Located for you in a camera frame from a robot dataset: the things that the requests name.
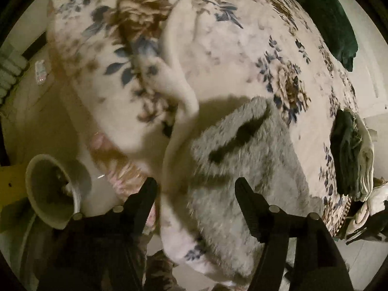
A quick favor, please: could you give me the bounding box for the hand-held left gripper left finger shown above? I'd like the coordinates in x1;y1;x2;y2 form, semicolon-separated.
39;177;158;291

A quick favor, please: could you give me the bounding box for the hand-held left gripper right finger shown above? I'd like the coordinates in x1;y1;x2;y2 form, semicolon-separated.
235;178;354;291

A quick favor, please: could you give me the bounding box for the grey fluffy blanket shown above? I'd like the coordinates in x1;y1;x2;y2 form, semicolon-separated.
185;96;325;282

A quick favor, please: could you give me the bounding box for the brown patterned cloth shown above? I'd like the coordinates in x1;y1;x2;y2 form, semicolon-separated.
133;233;179;291

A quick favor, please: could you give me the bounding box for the brown checked bedsheet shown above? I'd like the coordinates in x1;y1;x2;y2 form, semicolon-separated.
321;197;354;238

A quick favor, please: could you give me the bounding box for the white plastic bucket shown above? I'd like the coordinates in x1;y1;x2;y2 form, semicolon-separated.
25;154;92;230

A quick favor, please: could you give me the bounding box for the dark green folded garment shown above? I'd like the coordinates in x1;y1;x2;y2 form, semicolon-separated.
330;109;364;201

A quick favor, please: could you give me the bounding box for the white folded garment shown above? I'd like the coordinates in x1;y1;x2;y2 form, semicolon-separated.
353;111;378;202

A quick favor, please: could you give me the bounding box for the white jacket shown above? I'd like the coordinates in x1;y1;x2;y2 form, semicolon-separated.
353;185;388;234

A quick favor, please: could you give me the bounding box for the black jacket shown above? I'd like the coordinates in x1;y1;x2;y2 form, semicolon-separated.
346;200;388;244

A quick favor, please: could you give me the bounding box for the yellow box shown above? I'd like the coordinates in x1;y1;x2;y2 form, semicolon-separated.
0;164;31;210

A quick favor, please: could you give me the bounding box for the floral fleece blanket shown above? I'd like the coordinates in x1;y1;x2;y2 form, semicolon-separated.
47;0;364;285

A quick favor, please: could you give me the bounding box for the small plastic packet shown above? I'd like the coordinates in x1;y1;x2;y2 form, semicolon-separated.
35;61;47;84

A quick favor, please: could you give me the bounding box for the dark green blanket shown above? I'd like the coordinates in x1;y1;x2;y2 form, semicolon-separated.
283;0;358;73

